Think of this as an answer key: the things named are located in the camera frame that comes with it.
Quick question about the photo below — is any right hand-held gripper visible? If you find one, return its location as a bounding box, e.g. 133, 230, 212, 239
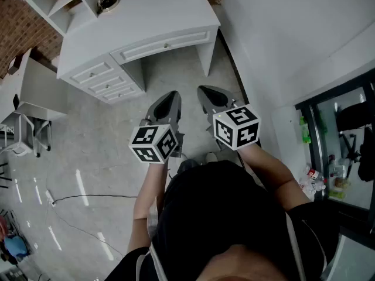
196, 85, 262, 152

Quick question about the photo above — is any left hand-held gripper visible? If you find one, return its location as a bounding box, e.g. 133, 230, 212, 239
128, 90, 186, 165

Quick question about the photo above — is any person's left forearm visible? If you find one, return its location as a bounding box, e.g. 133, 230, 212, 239
133, 158, 171, 221

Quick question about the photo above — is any person's right forearm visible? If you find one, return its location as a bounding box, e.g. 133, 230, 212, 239
237, 143, 295, 189

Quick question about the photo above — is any white desk with drawers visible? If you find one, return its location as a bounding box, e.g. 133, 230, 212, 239
56, 0, 222, 105

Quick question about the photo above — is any white desk hutch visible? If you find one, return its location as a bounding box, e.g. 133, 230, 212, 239
5, 0, 100, 36

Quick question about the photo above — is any green bottle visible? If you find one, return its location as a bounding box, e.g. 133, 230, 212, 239
299, 115, 312, 145

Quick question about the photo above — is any person's black shirt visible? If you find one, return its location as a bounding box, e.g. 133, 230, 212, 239
104, 159, 340, 281

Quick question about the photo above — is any red label bottle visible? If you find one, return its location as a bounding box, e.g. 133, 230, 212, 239
305, 165, 326, 187

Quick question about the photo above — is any white chair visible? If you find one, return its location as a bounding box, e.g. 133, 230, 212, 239
0, 112, 53, 158

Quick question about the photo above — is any white side table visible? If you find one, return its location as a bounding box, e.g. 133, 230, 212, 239
0, 47, 69, 122

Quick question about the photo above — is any person's face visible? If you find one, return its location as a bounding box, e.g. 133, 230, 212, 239
195, 244, 289, 281

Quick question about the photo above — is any black-framed glass door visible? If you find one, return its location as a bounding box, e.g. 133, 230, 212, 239
294, 68, 375, 239

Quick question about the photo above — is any brown box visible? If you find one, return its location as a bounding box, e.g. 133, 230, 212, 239
8, 56, 25, 76

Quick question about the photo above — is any blue cloth item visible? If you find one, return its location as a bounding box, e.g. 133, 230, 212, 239
4, 235, 29, 259

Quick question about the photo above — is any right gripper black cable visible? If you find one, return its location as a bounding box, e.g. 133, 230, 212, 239
236, 149, 258, 178

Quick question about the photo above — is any black floor cable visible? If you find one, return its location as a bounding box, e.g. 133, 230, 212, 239
52, 193, 138, 205

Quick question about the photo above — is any grey left shoulder strap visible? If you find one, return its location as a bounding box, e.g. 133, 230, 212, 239
136, 244, 171, 281

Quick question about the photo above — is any grey shoulder strap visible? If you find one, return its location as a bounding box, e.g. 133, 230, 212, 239
136, 244, 171, 281
285, 212, 307, 281

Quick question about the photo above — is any grey right shoulder strap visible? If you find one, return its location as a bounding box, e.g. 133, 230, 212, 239
285, 212, 307, 281

